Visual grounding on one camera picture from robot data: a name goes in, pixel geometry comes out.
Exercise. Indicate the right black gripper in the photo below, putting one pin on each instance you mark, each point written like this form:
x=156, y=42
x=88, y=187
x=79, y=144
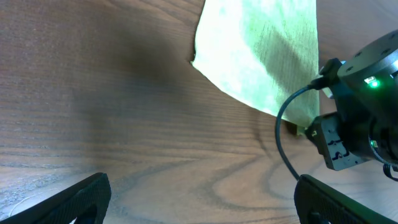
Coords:
x=341, y=138

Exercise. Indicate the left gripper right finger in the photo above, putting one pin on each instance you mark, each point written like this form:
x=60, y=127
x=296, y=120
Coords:
x=316, y=202

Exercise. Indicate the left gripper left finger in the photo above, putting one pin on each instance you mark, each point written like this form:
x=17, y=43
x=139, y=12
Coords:
x=85, y=202

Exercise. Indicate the light green cloth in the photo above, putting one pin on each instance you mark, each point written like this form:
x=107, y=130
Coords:
x=258, y=51

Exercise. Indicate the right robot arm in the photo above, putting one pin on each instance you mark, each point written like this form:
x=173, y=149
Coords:
x=369, y=84

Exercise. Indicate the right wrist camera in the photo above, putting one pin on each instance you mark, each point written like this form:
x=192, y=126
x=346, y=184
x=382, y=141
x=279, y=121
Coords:
x=329, y=77

